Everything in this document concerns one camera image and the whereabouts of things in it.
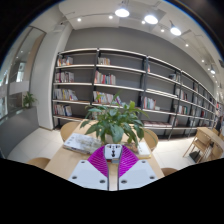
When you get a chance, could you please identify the white and blue charger block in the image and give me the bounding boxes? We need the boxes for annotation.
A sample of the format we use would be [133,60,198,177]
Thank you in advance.
[103,143,123,164]

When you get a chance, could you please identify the small green background plant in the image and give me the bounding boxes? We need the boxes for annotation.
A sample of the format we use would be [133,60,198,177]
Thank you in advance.
[22,92,36,109]

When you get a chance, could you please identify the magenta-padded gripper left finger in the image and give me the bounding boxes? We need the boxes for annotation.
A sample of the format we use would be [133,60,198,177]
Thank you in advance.
[67,145,110,191]

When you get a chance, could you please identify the round ceiling lights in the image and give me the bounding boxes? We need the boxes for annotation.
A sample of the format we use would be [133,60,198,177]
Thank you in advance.
[76,8,218,76]

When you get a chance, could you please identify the wooden slat-back chair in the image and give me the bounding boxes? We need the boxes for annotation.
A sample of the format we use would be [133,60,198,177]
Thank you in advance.
[182,128,214,164]

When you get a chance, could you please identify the yellow-edged book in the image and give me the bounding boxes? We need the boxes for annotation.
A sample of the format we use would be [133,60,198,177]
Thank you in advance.
[131,141,153,160]

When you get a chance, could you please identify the grey shelf unit with books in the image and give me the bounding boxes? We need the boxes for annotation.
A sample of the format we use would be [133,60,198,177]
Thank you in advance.
[51,47,221,140]

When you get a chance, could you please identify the white and blue book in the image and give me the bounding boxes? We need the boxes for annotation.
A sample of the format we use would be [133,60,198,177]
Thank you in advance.
[62,132,103,155]

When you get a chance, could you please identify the green potted plant, white pot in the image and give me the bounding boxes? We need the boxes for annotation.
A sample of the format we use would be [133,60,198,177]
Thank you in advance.
[79,94,150,148]

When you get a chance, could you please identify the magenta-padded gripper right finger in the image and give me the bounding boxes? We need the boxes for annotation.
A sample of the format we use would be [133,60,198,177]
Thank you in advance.
[118,144,159,191]

